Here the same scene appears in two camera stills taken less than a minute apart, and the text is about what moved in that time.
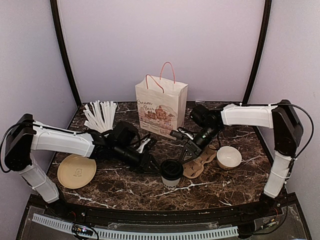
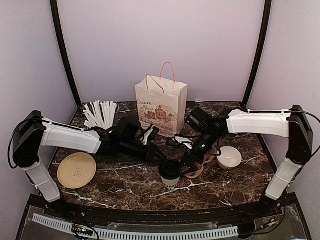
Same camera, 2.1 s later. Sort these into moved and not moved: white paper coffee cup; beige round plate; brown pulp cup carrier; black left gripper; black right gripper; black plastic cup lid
Moved: black right gripper; black left gripper
Not moved: beige round plate; brown pulp cup carrier; white paper coffee cup; black plastic cup lid
